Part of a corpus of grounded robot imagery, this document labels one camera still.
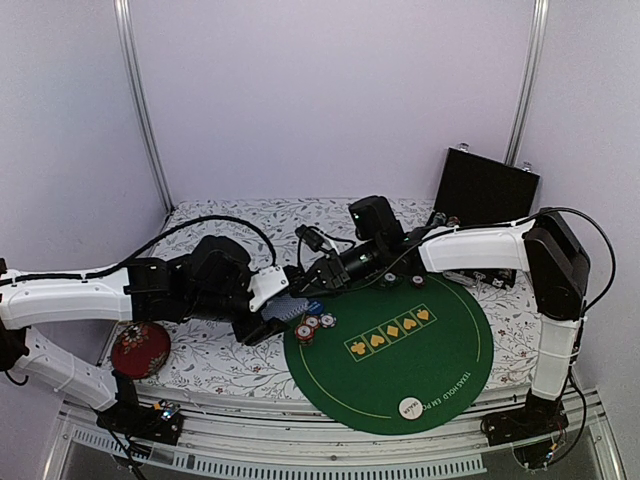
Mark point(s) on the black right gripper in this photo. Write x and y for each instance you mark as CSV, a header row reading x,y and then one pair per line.
x,y
331,273

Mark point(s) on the green white chip stack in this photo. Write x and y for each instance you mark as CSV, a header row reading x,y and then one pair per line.
x,y
388,280

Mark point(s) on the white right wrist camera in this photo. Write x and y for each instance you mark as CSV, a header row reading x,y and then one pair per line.
x,y
317,240

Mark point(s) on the floral white table cloth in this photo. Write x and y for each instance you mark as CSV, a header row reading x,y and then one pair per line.
x,y
205,356

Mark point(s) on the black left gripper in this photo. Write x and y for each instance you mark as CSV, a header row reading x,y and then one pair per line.
x,y
265,330

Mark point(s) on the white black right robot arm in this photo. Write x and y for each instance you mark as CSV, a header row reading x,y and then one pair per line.
x,y
541,245

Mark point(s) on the dark maroon chip stack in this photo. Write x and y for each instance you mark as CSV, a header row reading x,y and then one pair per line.
x,y
418,281

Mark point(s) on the black poker chip case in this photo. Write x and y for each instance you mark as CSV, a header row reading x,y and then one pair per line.
x,y
480,191

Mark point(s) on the blue playing card deck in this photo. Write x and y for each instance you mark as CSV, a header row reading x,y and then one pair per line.
x,y
285,308

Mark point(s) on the blue blind button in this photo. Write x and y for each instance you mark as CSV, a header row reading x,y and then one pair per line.
x,y
315,307

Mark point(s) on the single red five chip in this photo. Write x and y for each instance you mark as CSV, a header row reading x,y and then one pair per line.
x,y
312,321

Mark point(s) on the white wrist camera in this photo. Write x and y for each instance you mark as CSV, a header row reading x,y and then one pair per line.
x,y
317,240
264,285

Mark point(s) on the aluminium frame post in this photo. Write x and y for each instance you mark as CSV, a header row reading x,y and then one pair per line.
x,y
124,24
531,67

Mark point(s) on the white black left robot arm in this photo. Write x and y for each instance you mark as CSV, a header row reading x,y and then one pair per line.
x,y
135,290

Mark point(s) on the left aluminium frame post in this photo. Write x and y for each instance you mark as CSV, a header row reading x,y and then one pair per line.
x,y
124,24

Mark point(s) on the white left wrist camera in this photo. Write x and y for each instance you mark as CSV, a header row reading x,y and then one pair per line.
x,y
264,285

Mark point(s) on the right aluminium frame post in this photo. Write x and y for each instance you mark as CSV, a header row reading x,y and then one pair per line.
x,y
531,67

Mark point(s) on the round green poker mat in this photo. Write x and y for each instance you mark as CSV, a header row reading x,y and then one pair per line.
x,y
433,343

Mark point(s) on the red floral round cushion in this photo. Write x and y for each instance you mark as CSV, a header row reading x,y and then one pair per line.
x,y
141,350

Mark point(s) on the white dealer button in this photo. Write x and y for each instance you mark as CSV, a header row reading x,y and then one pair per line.
x,y
411,408

